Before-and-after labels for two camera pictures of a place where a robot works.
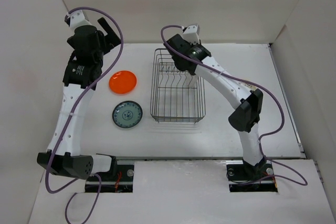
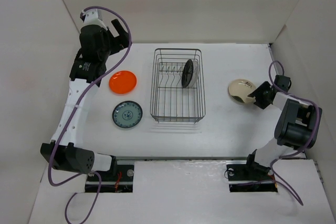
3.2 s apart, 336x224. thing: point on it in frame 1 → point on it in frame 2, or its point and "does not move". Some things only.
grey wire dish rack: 176,95 does not move
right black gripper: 189,44 → 257,93
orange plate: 122,82 does not move
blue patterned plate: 127,114 does not move
